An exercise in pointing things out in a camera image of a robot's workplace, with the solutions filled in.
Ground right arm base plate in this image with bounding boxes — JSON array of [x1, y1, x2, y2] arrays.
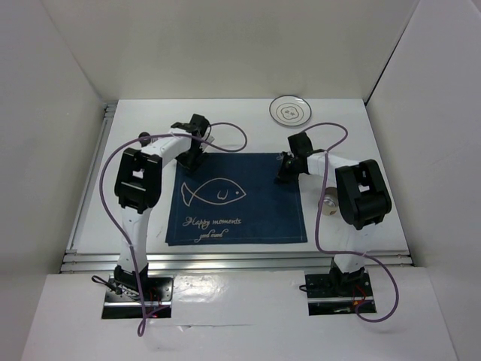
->
[[298, 272, 377, 316]]

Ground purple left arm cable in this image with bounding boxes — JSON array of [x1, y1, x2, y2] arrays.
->
[[98, 122, 249, 338]]

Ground white round plate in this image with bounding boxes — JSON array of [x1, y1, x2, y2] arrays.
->
[[269, 95, 312, 128]]

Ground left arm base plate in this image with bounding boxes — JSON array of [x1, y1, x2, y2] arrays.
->
[[101, 276, 174, 320]]

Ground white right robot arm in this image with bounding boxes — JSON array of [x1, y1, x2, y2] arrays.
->
[[275, 132, 392, 296]]

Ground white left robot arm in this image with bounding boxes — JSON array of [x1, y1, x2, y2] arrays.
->
[[114, 114, 210, 300]]

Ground black spoon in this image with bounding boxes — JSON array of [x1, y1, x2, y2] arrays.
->
[[138, 132, 151, 147]]

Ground navy fish placemat cloth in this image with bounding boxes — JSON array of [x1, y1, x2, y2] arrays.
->
[[165, 153, 307, 246]]

